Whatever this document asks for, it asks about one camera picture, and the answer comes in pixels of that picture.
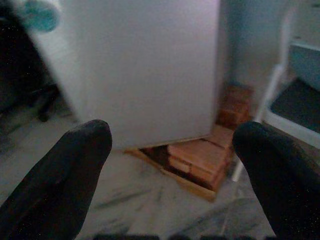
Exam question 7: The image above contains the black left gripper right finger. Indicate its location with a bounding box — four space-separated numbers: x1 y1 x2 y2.
232 121 320 240

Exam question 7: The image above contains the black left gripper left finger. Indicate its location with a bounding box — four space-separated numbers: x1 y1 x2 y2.
0 119 113 240

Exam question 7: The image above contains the small teal round object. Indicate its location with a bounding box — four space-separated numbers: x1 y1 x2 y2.
14 0 62 33

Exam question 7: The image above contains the white fridge body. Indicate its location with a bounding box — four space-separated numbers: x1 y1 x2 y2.
32 0 221 151

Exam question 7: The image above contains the white fridge door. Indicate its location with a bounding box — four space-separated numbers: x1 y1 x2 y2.
264 0 320 146

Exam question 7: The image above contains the orange brick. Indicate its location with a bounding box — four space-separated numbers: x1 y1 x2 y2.
167 139 231 186
217 86 253 130

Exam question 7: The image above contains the wooden floor frame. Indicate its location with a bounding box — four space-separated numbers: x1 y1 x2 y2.
123 124 236 202

